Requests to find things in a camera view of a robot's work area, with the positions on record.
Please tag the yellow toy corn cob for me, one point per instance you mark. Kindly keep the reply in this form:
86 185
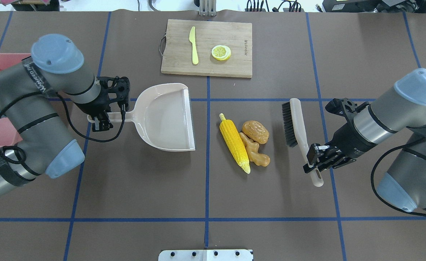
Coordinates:
234 143

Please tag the beige plastic dustpan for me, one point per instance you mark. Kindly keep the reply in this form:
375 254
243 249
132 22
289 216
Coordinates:
162 117

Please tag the yellow toy lemon slice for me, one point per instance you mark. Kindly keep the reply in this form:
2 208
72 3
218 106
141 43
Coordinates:
221 52

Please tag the tan toy ginger root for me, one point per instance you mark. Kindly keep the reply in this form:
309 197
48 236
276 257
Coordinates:
252 148

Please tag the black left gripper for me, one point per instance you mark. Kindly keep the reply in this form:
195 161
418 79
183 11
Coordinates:
93 107

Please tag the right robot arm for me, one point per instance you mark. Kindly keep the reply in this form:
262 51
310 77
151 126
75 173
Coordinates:
398 176

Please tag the yellow plastic knife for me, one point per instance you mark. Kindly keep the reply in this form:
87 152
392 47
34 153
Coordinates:
192 40

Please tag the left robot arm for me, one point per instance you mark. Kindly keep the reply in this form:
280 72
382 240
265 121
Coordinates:
33 138

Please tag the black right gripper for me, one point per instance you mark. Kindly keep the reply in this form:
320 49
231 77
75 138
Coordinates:
347 136

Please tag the beige hand brush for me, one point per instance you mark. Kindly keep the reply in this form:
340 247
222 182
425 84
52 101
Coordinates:
295 134

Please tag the brown toy potato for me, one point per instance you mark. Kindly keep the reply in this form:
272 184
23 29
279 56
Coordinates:
256 131

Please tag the bamboo cutting board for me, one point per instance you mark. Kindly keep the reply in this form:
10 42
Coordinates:
176 57

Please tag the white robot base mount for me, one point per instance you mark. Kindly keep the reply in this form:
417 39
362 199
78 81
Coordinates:
207 255

